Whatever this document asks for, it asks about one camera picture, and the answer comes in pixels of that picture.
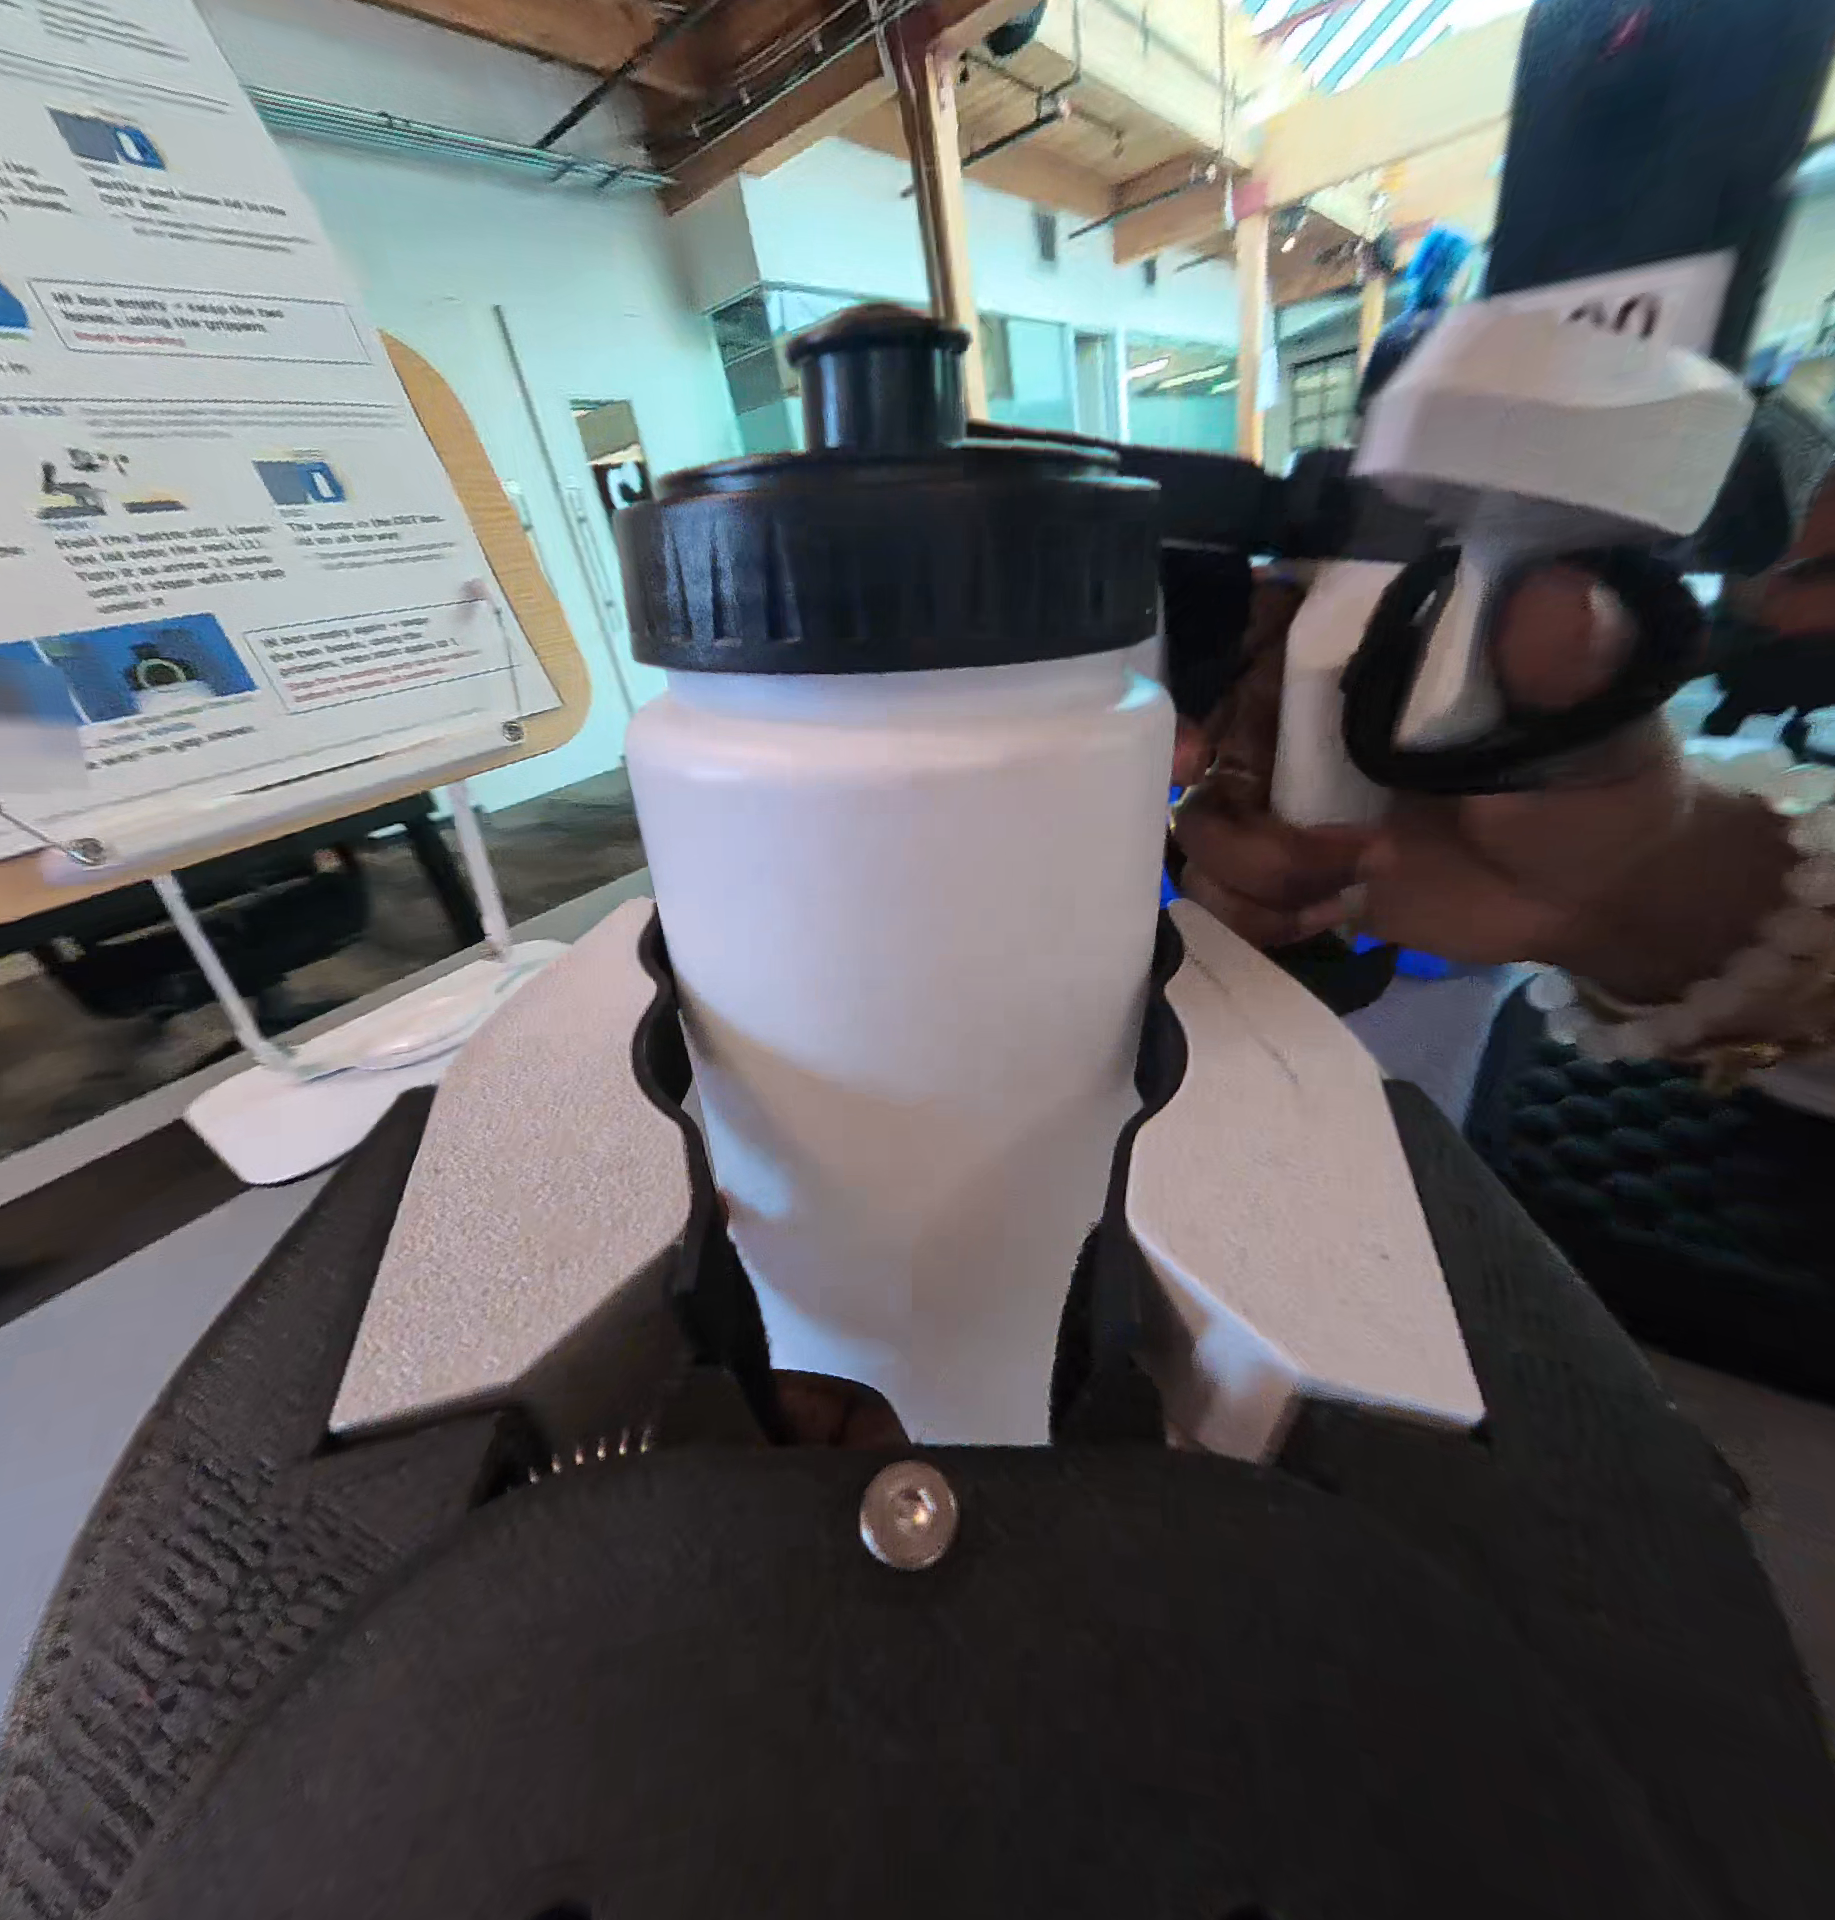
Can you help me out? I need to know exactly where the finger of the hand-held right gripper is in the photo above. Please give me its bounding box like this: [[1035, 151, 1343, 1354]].
[[1352, 291, 1755, 541]]

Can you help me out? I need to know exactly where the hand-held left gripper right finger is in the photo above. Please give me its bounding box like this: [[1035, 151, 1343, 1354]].
[[1120, 899, 1490, 1463]]

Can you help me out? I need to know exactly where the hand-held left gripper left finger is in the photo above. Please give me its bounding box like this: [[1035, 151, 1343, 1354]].
[[328, 899, 710, 1442]]

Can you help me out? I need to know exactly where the white plastic bottle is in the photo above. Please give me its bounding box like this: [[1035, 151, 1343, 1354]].
[[623, 661, 1182, 1448]]

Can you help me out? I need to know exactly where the black bottle lid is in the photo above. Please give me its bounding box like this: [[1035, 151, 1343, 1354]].
[[612, 306, 1166, 678]]

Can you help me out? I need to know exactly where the person's left hand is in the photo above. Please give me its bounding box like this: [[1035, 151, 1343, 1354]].
[[774, 1366, 905, 1448]]

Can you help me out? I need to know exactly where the person's right hand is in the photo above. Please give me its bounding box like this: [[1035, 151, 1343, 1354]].
[[1169, 577, 1811, 1005]]

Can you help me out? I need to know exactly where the black mesh chair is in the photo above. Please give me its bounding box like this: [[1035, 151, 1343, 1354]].
[[1468, 974, 1835, 1419]]

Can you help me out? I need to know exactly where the wooden instruction board stand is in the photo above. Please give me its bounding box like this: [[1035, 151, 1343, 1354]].
[[0, 0, 591, 1188]]

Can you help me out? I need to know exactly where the white door with window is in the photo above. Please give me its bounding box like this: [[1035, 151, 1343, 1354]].
[[494, 306, 656, 818]]

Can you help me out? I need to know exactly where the wooden support post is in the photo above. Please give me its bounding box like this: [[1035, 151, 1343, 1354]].
[[1232, 165, 1275, 458], [884, 0, 995, 422]]

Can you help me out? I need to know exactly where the white bead bracelet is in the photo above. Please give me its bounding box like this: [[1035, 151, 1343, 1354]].
[[1548, 796, 1835, 1059]]

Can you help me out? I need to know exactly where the gold bracelet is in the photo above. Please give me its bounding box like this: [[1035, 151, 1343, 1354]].
[[1682, 900, 1835, 1088]]

